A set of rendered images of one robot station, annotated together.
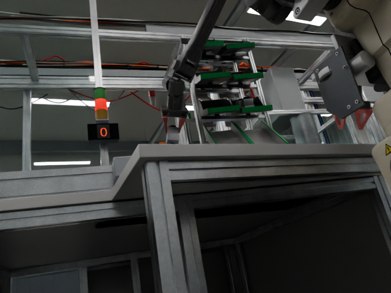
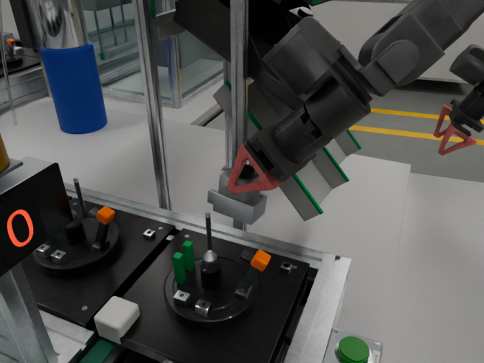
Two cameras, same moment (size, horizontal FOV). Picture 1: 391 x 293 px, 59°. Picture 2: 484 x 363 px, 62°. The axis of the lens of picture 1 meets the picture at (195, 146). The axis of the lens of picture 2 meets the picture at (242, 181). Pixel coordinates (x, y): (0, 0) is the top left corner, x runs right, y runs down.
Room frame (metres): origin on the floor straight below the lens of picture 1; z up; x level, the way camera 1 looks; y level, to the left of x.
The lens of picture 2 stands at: (0.89, 0.43, 1.44)
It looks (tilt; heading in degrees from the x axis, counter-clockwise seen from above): 32 degrees down; 313
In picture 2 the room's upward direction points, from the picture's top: straight up
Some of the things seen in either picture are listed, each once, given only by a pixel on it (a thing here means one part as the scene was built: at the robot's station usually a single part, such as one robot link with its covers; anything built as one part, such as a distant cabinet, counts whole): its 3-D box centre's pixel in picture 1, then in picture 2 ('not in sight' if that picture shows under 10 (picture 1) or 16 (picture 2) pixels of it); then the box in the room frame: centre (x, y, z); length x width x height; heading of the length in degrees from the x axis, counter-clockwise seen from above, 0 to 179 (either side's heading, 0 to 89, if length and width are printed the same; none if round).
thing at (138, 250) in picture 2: not in sight; (73, 228); (1.46, 0.23, 1.01); 0.24 x 0.24 x 0.13; 19
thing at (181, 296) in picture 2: not in sight; (181, 299); (1.22, 0.20, 1.00); 0.02 x 0.01 x 0.02; 19
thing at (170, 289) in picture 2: not in sight; (211, 287); (1.21, 0.14, 0.98); 0.14 x 0.14 x 0.02
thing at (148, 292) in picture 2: not in sight; (212, 296); (1.21, 0.14, 0.96); 0.24 x 0.24 x 0.02; 19
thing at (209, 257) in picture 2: not in sight; (209, 258); (1.21, 0.14, 1.04); 0.02 x 0.02 x 0.03
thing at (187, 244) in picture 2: not in sight; (189, 256); (1.26, 0.14, 1.01); 0.01 x 0.01 x 0.05; 19
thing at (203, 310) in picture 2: not in sight; (203, 307); (1.18, 0.19, 1.00); 0.02 x 0.01 x 0.02; 19
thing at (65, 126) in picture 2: not in sight; (75, 86); (2.17, -0.16, 1.00); 0.16 x 0.16 x 0.27
